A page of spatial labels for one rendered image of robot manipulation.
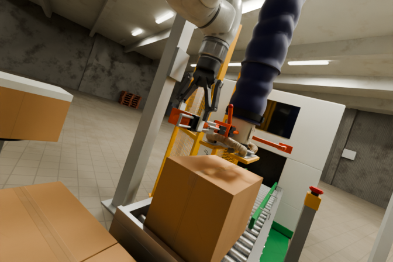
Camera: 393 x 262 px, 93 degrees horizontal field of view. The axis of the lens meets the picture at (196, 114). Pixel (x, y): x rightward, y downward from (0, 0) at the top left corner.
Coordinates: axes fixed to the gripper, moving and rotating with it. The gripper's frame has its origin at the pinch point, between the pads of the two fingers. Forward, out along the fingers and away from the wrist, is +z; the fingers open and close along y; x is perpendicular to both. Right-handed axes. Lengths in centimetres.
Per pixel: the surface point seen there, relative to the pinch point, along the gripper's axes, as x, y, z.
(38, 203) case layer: 4, 64, 65
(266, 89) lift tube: -54, -8, -27
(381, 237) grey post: -303, -156, 73
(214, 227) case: -28, -12, 42
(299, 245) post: -77, -48, 49
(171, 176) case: -29.2, 17.0, 32.6
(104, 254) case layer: -5, 21, 65
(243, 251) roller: -69, -23, 66
